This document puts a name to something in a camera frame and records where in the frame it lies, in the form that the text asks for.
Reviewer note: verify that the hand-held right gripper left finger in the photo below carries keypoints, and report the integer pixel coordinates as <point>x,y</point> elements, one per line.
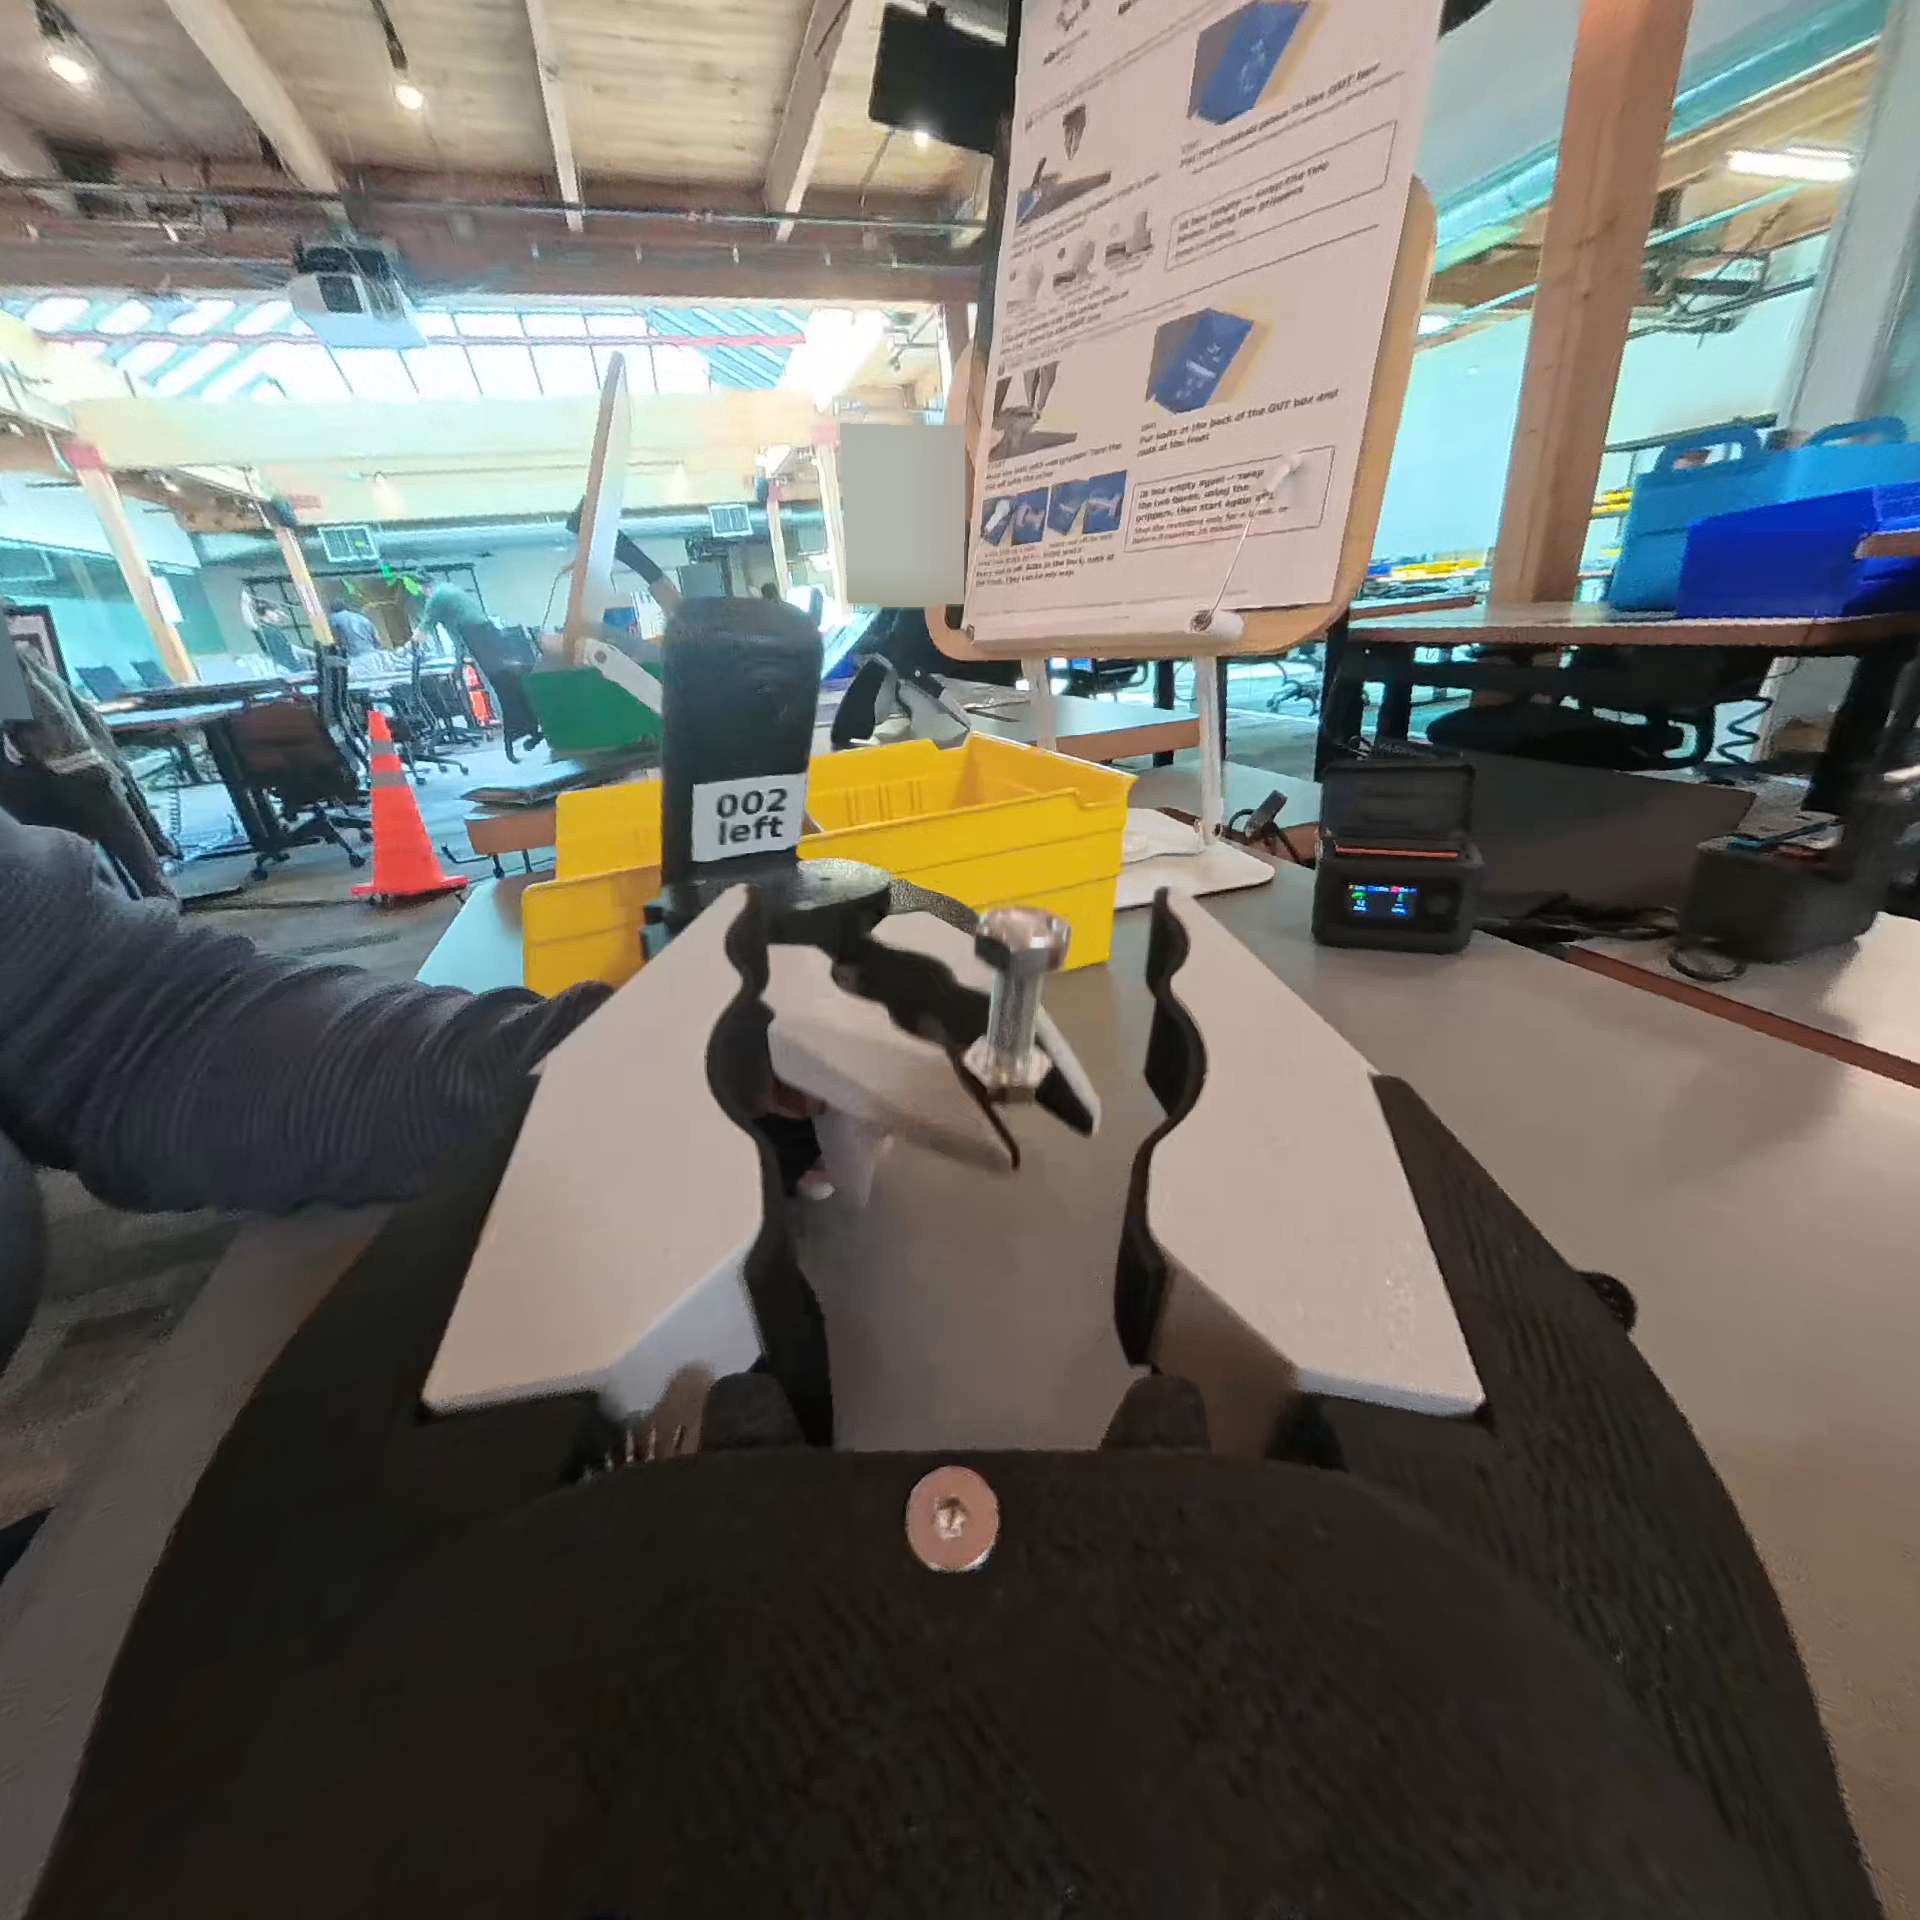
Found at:
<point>615,1200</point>

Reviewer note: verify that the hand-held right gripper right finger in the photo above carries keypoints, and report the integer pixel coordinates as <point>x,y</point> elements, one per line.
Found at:
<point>1305,1200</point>

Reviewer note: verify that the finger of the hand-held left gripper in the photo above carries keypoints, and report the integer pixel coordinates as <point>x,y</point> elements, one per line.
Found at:
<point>939,961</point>
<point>870,1072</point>

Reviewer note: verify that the silver hex bolt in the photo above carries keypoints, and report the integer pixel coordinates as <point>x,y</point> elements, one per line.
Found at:
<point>1008,1004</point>

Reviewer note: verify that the silver nut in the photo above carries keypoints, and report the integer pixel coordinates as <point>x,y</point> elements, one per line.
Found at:
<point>1001,1072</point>

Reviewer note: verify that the yellow plastic bin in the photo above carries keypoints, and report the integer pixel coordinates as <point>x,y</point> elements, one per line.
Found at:
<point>592,930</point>
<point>1051,855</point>

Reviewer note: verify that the person's left forearm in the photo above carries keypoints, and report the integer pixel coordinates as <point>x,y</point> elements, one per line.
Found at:
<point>224,1019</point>

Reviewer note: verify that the orange traffic cone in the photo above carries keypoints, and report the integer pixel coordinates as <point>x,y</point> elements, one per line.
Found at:
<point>406,839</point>

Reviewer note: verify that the black display device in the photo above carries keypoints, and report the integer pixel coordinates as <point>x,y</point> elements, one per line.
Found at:
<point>1396,839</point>

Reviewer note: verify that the black office chair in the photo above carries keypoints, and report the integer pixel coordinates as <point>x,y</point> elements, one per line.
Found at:
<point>284,751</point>

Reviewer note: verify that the black box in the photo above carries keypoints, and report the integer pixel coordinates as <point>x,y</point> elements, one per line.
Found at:
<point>1771,902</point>

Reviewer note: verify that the ceiling projector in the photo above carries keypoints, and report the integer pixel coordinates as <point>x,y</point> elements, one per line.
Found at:
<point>353,294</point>

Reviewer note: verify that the printed instruction sheet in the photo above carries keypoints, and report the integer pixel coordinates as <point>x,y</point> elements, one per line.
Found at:
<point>1201,299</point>

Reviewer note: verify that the black ceiling speaker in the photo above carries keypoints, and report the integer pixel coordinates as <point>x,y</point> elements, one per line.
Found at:
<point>939,76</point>

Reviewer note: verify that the dark jacket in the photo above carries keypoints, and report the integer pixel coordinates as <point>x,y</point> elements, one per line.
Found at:
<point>89,751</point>

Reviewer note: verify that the dark wooden desk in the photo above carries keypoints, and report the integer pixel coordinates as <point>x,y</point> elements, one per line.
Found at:
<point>1651,626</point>

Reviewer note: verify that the wooden clipboard stand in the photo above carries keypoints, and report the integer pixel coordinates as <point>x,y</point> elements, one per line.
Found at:
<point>1396,451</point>

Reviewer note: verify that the blue plastic tote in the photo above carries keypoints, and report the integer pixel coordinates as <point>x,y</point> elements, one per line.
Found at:
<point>1694,510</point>

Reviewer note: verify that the blue plastic box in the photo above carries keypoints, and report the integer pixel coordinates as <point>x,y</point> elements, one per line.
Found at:
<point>1800,563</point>

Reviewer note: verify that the wooden post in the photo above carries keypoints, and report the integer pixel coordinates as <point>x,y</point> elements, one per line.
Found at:
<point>1589,299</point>

